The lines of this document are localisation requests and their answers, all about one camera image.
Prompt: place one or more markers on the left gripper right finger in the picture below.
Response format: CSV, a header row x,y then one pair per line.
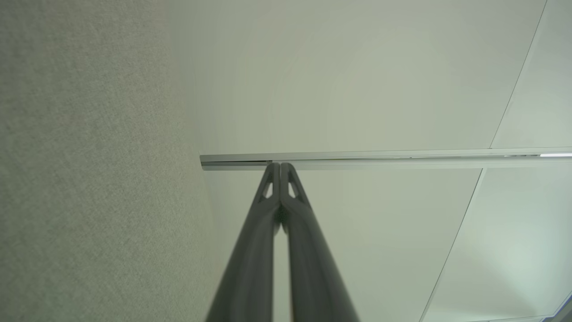
x,y
313,268

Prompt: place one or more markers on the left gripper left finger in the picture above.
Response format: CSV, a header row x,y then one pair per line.
x,y
250,268

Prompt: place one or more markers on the grey partition double post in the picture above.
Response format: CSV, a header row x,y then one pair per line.
x,y
402,158

